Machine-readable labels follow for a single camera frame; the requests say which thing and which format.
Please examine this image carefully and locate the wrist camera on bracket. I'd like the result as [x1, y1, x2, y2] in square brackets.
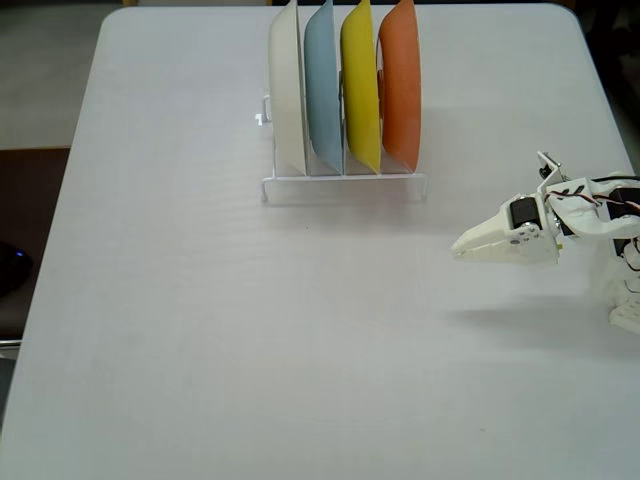
[535, 151, 566, 182]

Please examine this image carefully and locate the light blue plate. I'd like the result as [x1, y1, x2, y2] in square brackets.
[303, 0, 345, 175]

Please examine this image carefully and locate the white wire dish rack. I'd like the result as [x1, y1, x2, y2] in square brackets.
[254, 94, 429, 205]

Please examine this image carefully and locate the white plate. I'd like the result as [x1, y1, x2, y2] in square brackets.
[268, 0, 307, 177]

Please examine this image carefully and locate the white gripper body with motor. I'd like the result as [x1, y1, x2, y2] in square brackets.
[502, 193, 561, 267]

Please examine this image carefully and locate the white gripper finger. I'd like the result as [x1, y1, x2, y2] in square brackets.
[449, 212, 507, 257]
[452, 242, 516, 265]

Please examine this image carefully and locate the yellow plate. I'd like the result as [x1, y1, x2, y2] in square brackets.
[339, 0, 382, 175]

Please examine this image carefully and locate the black rounded object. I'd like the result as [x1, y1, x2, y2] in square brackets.
[0, 241, 34, 300]

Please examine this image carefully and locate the orange plate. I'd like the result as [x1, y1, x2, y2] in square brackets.
[376, 0, 423, 172]

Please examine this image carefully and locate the red orange servo cable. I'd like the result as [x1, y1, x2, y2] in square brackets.
[547, 185, 640, 215]

